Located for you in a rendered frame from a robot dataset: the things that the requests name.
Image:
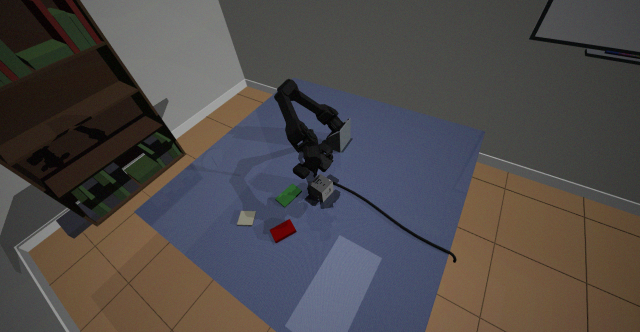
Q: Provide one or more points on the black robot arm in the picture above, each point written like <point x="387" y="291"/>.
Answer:
<point x="297" y="131"/>

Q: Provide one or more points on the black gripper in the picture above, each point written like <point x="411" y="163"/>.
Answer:
<point x="302" y="171"/>

